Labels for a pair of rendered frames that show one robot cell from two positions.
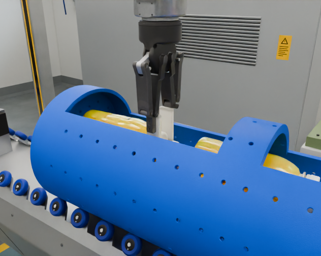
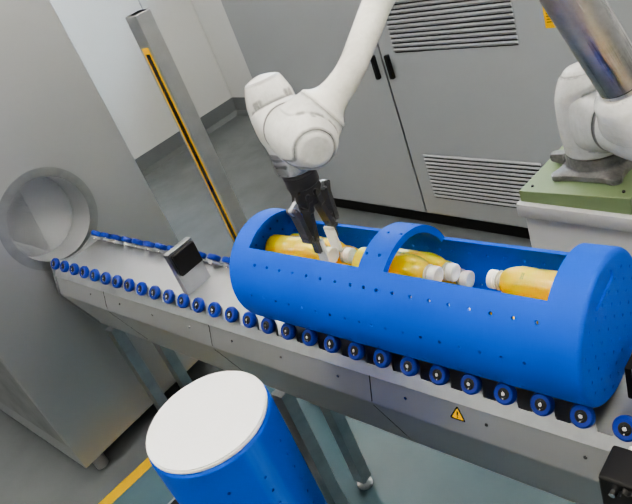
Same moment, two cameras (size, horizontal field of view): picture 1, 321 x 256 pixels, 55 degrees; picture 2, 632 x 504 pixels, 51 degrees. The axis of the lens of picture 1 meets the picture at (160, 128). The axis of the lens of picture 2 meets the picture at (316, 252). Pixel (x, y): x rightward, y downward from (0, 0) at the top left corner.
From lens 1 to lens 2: 0.95 m
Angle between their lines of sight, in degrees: 17
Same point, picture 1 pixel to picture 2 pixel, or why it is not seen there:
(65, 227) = (279, 341)
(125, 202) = (310, 312)
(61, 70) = (229, 90)
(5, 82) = (148, 140)
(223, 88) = (481, 89)
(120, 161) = (298, 283)
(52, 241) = (272, 356)
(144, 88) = (300, 226)
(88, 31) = (253, 40)
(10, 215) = (230, 341)
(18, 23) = not seen: hidden behind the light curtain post
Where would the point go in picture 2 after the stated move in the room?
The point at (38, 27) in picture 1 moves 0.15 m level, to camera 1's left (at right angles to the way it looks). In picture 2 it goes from (194, 126) to (154, 138)
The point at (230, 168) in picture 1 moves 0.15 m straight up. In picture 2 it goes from (366, 277) to (344, 216)
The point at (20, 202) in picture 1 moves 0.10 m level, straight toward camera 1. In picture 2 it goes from (235, 328) to (245, 346)
